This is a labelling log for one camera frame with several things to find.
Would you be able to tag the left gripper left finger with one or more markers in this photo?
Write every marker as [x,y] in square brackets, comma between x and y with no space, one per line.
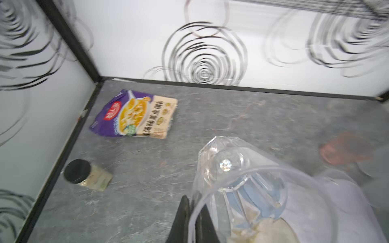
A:
[179,229]

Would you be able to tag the clear glass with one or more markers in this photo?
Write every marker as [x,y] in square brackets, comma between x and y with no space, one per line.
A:
[220,163]

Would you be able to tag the small dark-capped spice jar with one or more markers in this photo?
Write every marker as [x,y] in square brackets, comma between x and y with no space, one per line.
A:
[86,174]

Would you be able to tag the lilac plastic tray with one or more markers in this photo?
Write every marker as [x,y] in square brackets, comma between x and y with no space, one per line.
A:
[352,219]

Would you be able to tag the blue frosted cup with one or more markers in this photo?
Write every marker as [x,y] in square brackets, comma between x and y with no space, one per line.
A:
[252,198]

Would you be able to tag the purple yellow food packet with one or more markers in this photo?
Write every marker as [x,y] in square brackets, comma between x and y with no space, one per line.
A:
[135,114]

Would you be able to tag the pink transparent cup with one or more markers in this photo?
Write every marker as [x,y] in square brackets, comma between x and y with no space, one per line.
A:
[346,148]

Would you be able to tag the yellow transparent cup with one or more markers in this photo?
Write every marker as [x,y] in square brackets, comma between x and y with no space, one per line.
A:
[269,230]

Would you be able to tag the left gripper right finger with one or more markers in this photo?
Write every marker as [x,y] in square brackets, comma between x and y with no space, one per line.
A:
[205,231]

